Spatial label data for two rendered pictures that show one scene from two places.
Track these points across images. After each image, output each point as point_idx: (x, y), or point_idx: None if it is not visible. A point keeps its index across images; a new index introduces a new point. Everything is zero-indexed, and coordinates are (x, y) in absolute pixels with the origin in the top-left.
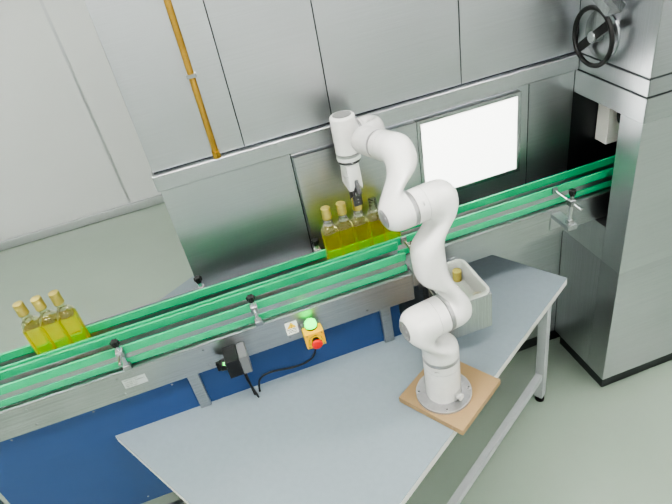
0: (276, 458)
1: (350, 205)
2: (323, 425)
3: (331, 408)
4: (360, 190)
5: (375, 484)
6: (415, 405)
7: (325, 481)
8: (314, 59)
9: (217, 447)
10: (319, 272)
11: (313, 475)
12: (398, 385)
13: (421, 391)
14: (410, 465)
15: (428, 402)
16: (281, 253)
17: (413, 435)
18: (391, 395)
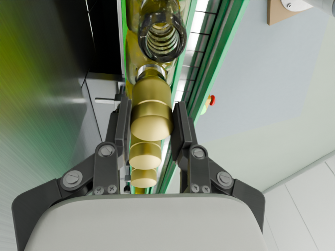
0: (226, 110)
1: (30, 44)
2: (230, 83)
3: (223, 74)
4: (263, 214)
5: (291, 73)
6: (290, 16)
7: (261, 95)
8: None
9: (196, 129)
10: None
11: (252, 99)
12: (253, 13)
13: (290, 1)
14: (309, 48)
15: (304, 3)
16: (90, 126)
17: (298, 31)
18: (255, 26)
